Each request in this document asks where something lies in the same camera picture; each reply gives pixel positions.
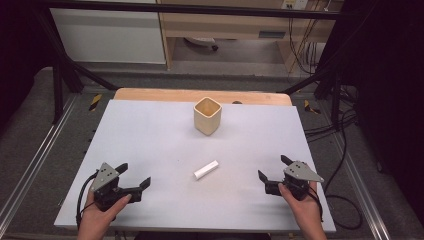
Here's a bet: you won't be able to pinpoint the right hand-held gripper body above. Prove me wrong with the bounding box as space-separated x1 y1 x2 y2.
265 160 325 202

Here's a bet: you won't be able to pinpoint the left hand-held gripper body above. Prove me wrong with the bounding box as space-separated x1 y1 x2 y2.
89 162 143 213

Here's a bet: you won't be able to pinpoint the white plastic tube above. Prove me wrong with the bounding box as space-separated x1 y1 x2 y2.
193 160 220 181

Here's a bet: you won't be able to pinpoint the cream square cup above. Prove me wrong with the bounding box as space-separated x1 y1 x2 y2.
193 96 223 136

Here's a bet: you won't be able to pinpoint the person's left hand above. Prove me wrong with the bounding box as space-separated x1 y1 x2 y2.
79 191 133 231

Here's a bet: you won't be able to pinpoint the person's right hand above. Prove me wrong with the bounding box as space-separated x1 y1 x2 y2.
278 181 326 230

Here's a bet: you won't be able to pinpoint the wooden board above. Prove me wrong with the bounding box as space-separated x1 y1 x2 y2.
113 87 293 107

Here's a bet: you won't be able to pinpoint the black curtain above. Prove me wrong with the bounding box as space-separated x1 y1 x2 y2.
0 0 56 129
318 0 424 228

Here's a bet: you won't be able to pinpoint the white cabinet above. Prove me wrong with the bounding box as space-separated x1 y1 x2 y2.
49 0 167 65

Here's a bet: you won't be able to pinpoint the office chair base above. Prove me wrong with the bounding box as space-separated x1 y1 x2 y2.
184 36 220 52

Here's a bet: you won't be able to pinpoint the light wooden desk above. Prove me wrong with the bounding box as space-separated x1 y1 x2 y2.
156 0 344 74

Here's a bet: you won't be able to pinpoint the black metal crossbar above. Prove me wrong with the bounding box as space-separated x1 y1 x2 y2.
34 0 363 21

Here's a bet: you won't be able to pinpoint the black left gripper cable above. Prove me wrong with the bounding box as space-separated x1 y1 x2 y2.
75 171 100 231

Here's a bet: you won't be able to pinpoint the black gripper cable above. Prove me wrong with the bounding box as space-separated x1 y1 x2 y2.
308 182 325 224
75 171 100 231

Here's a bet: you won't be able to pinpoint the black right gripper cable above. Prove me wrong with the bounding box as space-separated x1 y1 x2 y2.
308 182 325 224

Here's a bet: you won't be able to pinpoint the black floor cable bundle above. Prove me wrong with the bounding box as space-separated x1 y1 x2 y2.
304 114 357 143

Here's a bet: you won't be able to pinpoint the aluminium floor rail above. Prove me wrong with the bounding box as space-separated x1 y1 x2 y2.
0 94 79 231
333 133 392 240

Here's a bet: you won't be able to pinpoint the black floor cable loop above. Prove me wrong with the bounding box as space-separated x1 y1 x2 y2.
323 109 364 231

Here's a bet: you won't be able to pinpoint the black metal frame leg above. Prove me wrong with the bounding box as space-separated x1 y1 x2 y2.
34 8 119 125
281 63 346 130

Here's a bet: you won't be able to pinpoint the hanging cables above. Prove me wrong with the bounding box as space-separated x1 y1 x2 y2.
287 15 327 76

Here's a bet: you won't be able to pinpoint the white wall socket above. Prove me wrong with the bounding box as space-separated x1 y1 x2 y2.
281 0 309 11

